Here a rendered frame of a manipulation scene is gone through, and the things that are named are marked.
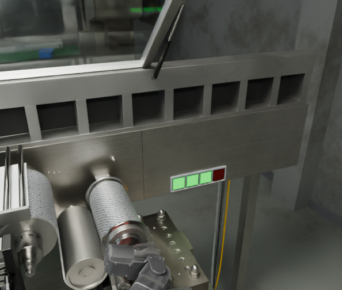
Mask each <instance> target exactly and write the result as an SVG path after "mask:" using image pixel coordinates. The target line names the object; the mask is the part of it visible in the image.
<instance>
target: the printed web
mask: <svg viewBox="0 0 342 290"><path fill-rule="evenodd" d="M26 172H27V182H28V200H29V210H30V213H31V218H38V219H43V220H45V221H47V222H49V223H51V224H52V225H53V226H54V227H55V229H56V232H57V240H58V247H59V254H60V261H61V265H62V272H63V279H64V281H65V283H66V278H65V273H64V266H63V257H62V249H61V244H60V236H59V229H58V222H57V218H56V212H55V205H54V198H53V194H52V188H51V183H50V181H49V180H48V178H47V177H46V176H44V175H43V174H41V173H39V172H37V171H33V170H26ZM89 201H90V207H91V210H92V216H93V220H94V223H95V226H96V230H97V233H98V236H99V239H100V242H101V241H102V238H103V236H104V235H105V233H106V232H107V231H108V230H109V229H110V228H112V227H113V226H115V225H116V224H118V223H121V222H124V221H129V220H136V221H139V222H140V219H139V217H138V214H137V212H136V210H135V208H134V206H133V204H132V202H131V200H130V198H129V196H128V194H127V192H126V190H125V188H124V187H123V185H122V184H120V183H118V182H115V181H106V182H103V183H100V184H99V185H97V186H96V187H95V188H94V189H93V190H92V192H91V194H90V197H89ZM7 226H8V225H5V226H0V234H1V232H2V231H3V230H4V229H5V228H6V227H7ZM66 284H67V283H66ZM67 285H68V284H67Z"/></svg>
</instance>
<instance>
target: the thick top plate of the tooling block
mask: <svg viewBox="0 0 342 290"><path fill-rule="evenodd" d="M157 214H158V213H155V214H152V215H147V216H143V217H142V218H143V222H144V224H145V225H146V226H147V227H148V228H149V230H150V234H151V238H150V242H154V244H155V248H156V249H157V250H159V252H160V253H161V255H162V258H163V260H164V263H165V265H166V266H167V267H168V268H169V270H170V275H172V276H173V279H174V283H175V288H178V287H190V288H191V289H192V290H208V286H209V280H208V278H207V277H206V275H205V274H204V272H203V270H202V269H201V267H200V265H199V264H198V262H197V260H196V259H195V257H194V256H193V254H192V253H191V251H190V249H189V248H188V246H187V244H186V243H185V241H184V240H183V238H182V236H181V235H180V233H179V231H178V230H177V228H176V226H175V225H174V224H173V222H172V220H171V218H170V217H169V215H168V214H167V212H166V211H165V217H166V219H165V220H164V221H159V220H157ZM193 264H196V265H197V266H198V267H199V271H200V277H199V278H198V279H196V280H194V279H191V278H190V276H189V271H190V269H191V266H192V265H193Z"/></svg>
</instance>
